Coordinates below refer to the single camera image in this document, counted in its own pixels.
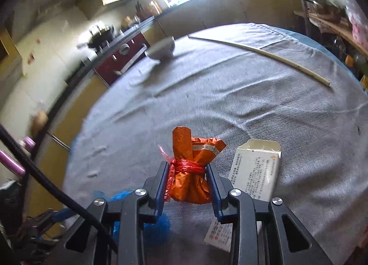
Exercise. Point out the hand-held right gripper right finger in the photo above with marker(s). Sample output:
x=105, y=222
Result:
x=214, y=193

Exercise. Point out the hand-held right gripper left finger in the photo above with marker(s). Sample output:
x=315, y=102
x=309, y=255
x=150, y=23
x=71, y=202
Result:
x=164, y=184

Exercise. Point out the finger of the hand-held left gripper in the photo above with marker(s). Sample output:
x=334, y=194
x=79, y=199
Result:
x=61, y=214

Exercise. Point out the orange plastic bag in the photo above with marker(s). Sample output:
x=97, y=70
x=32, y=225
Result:
x=189, y=184

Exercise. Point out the small white red printed box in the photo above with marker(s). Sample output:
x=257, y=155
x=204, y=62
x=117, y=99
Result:
x=218, y=234

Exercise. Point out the blue plastic bag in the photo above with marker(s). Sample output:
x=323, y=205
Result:
x=155, y=232

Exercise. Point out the purple plastic rod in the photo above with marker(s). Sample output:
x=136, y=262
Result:
x=11, y=162

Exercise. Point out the grey tablecloth round table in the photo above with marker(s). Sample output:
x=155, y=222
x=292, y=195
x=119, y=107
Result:
x=230, y=104

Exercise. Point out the maroon oven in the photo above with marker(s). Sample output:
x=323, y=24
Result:
x=123, y=58

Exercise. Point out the white bowl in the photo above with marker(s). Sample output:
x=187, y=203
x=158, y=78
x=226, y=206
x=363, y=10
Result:
x=161, y=49

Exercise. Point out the long thin pale stick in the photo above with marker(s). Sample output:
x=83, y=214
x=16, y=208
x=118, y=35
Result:
x=260, y=50

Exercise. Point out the black wok with lid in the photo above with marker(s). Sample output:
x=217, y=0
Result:
x=99, y=35

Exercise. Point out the amber jar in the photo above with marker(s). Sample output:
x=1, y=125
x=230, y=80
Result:
x=155, y=8

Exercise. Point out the dark bottle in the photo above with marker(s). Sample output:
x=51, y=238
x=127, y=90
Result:
x=139, y=8

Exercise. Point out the blue table cover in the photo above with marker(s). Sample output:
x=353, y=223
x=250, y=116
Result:
x=325, y=45

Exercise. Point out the yellow base cabinets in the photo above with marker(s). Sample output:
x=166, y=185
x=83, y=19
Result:
x=230, y=6

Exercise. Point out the wooden shelf stand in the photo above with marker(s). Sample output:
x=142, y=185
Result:
x=330, y=28

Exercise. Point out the white pink printed plastic bag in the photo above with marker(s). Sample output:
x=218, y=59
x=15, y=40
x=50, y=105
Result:
x=356, y=29

